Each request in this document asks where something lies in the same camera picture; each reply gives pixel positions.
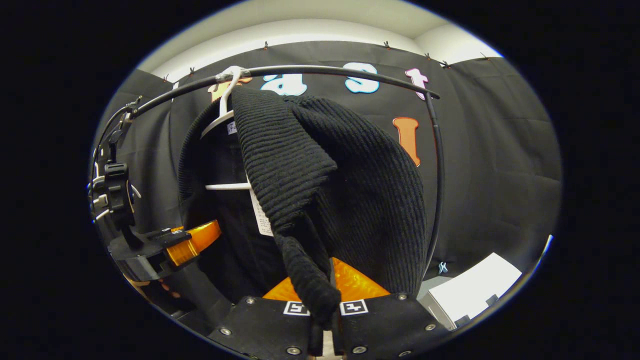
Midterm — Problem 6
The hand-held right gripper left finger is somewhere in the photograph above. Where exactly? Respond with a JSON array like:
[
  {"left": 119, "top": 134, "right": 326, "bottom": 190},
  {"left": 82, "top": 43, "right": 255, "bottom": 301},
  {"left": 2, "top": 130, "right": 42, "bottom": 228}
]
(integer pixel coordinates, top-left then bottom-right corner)
[{"left": 207, "top": 274, "right": 323, "bottom": 358}]

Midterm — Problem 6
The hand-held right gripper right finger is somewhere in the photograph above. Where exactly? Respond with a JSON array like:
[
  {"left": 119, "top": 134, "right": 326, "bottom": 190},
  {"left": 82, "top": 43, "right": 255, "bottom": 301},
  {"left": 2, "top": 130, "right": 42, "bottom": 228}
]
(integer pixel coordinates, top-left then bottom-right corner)
[{"left": 330, "top": 257, "right": 451, "bottom": 358}]

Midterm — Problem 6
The black knit sweater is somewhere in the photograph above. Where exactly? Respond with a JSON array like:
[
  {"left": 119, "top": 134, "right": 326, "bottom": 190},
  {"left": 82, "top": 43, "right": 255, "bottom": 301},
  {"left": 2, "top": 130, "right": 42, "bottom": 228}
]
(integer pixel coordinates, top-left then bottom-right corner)
[{"left": 177, "top": 86, "right": 428, "bottom": 328}]

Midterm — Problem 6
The white plastic hanger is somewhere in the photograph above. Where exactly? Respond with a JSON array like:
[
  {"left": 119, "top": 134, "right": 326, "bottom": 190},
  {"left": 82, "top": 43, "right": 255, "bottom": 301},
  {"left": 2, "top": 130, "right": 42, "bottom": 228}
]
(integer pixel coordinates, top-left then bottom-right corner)
[{"left": 200, "top": 66, "right": 253, "bottom": 192}]

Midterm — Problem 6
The white box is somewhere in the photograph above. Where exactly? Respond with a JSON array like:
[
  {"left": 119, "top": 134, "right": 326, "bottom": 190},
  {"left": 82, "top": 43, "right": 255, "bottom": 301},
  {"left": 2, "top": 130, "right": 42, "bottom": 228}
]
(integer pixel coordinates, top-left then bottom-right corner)
[{"left": 427, "top": 252, "right": 523, "bottom": 331}]

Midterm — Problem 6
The black backdrop cloth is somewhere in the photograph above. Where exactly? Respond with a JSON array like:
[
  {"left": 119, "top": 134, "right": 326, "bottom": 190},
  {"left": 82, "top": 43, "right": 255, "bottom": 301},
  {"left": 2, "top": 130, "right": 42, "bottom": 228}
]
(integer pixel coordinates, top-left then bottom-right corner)
[{"left": 92, "top": 41, "right": 563, "bottom": 281}]

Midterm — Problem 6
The row of small cloth clips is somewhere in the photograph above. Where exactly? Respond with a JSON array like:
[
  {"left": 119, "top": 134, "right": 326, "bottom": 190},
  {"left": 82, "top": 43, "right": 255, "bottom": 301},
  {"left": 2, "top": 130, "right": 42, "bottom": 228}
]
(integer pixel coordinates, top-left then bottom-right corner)
[{"left": 162, "top": 41, "right": 493, "bottom": 83}]

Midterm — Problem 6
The black clothes rail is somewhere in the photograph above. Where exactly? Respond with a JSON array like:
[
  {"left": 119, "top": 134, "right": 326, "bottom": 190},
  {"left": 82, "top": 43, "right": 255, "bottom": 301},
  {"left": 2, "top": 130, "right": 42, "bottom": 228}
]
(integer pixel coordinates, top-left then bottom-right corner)
[{"left": 131, "top": 64, "right": 446, "bottom": 281}]

